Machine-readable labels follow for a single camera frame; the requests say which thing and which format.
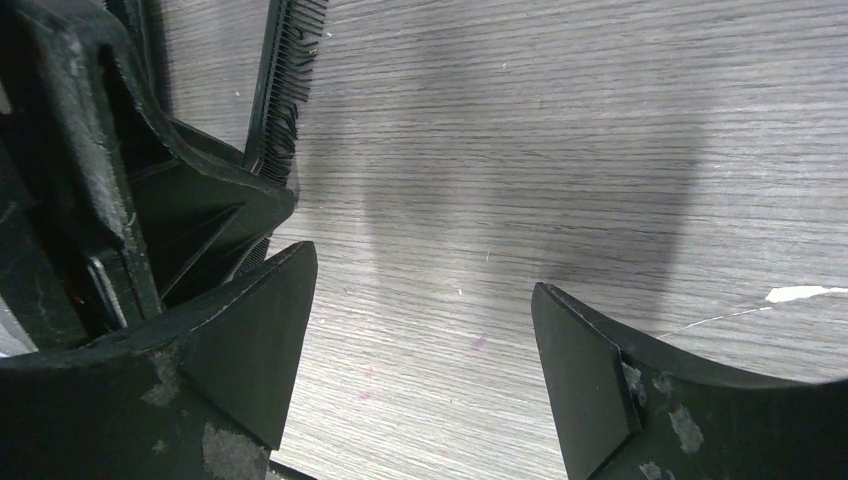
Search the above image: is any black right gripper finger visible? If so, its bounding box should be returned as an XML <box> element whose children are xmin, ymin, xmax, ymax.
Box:
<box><xmin>1</xmin><ymin>241</ymin><xmax>318</xmax><ymax>479</ymax></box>
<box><xmin>531</xmin><ymin>283</ymin><xmax>847</xmax><ymax>479</ymax></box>
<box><xmin>105</xmin><ymin>1</ymin><xmax>296</xmax><ymax>307</ymax></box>

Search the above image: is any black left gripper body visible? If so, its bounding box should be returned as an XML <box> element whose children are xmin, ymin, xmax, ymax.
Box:
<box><xmin>1</xmin><ymin>1</ymin><xmax>163</xmax><ymax>351</ymax></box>

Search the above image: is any black comb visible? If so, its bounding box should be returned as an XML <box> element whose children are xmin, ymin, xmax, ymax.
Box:
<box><xmin>231</xmin><ymin>0</ymin><xmax>330</xmax><ymax>280</ymax></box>

